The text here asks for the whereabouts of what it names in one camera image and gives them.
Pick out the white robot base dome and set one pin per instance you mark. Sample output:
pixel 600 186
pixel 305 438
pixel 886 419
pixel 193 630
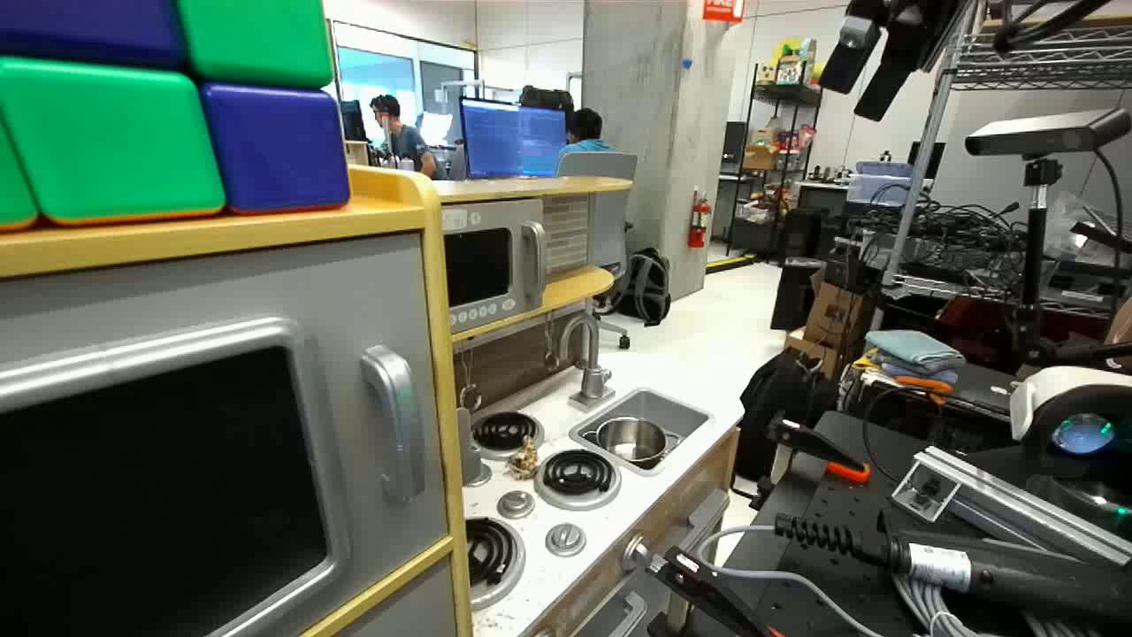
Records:
pixel 1073 412

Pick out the silver pot in sink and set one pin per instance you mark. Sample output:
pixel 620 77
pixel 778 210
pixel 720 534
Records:
pixel 635 440

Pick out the small object on stovetop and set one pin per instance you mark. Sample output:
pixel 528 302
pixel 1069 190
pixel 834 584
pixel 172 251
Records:
pixel 526 461

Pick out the silver toy faucet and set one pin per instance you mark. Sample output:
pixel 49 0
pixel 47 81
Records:
pixel 590 377

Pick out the black backpack on floor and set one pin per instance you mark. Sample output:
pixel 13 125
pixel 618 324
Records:
pixel 646 287

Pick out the toy microwave unit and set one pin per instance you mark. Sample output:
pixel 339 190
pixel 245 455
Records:
pixel 522 249

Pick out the black burner back left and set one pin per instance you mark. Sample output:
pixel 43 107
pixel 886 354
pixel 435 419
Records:
pixel 508 433

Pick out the black burner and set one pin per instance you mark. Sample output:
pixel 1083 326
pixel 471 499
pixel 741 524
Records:
pixel 508 433
pixel 576 479
pixel 497 560

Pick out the black burner middle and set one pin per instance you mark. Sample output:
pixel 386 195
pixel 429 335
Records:
pixel 576 479

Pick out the red fire extinguisher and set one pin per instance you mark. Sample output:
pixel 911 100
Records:
pixel 698 229

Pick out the silver stove knob upper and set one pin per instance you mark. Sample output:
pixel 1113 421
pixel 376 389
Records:
pixel 515 504

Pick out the silver stove knob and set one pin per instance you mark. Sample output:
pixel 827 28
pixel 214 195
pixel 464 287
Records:
pixel 563 538
pixel 515 504

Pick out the blue monitor screen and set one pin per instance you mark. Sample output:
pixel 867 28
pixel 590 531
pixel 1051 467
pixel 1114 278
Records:
pixel 510 140

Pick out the person in blue shirt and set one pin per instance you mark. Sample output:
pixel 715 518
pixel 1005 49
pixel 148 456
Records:
pixel 586 133

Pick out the silver stove knob lower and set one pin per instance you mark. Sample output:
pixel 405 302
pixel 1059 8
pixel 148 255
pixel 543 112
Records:
pixel 563 538

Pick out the person in dark shirt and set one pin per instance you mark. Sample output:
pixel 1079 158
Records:
pixel 399 141

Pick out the black burner front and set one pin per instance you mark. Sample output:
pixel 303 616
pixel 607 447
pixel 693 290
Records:
pixel 497 560

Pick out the cardboard box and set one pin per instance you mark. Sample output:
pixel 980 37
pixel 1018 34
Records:
pixel 839 316

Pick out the metal shelving rack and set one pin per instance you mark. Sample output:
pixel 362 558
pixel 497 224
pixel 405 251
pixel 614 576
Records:
pixel 774 152

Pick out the toy kitchen oven cabinet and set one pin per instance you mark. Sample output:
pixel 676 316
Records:
pixel 231 425

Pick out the green bin top right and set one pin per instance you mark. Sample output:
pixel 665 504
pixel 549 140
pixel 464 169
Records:
pixel 259 39

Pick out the blue bin top left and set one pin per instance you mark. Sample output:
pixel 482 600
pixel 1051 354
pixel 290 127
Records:
pixel 93 28

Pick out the orange handled tool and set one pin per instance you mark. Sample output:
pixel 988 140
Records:
pixel 812 442

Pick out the camera on black stand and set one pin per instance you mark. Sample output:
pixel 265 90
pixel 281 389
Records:
pixel 1038 141

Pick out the black corrugated cable handle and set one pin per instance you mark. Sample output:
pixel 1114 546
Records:
pixel 1038 580

